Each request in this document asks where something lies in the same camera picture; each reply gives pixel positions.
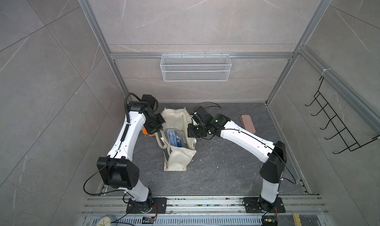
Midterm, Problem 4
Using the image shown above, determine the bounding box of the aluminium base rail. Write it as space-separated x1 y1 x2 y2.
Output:
80 195 328 216

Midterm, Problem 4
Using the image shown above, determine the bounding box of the pink glasses case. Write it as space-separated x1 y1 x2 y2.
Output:
240 114 256 134

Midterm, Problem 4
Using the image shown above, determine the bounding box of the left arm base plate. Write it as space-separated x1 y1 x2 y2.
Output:
126 197 167 214

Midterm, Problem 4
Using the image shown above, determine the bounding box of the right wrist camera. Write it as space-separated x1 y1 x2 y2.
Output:
192 106 213 123

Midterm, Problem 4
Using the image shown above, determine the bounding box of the orange shark plush toy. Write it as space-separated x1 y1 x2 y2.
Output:
142 127 155 137

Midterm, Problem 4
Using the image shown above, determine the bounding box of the black wire hook rack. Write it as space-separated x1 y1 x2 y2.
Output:
304 77 380 155

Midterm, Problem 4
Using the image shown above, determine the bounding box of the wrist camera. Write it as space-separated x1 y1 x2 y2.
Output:
141 94 158 112
192 106 213 123

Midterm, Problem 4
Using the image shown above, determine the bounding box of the floral canvas tote bag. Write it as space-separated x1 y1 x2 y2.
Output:
155 108 197 172

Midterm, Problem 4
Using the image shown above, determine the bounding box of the white round clock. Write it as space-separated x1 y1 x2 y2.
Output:
96 216 113 226

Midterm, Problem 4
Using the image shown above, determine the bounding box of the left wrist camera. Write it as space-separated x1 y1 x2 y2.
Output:
141 94 158 112

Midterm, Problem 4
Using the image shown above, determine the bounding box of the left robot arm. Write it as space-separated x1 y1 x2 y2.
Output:
97 93 165 211

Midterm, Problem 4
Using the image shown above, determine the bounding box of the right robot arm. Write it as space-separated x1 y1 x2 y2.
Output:
188 112 287 207

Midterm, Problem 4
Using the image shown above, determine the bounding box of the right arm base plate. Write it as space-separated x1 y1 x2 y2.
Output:
242 197 286 213

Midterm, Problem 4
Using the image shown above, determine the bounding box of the white wire mesh basket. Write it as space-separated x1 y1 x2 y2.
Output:
160 54 232 82

